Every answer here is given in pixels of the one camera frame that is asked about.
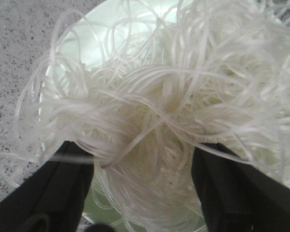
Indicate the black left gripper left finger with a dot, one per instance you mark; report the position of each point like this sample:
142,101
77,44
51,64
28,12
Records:
52,199

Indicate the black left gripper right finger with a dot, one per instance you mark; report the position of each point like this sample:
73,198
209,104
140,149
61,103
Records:
237,197

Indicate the pale green round plate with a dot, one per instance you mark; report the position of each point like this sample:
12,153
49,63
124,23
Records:
119,84

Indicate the white vermicelli noodle bundle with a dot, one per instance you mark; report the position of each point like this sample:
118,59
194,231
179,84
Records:
242,94

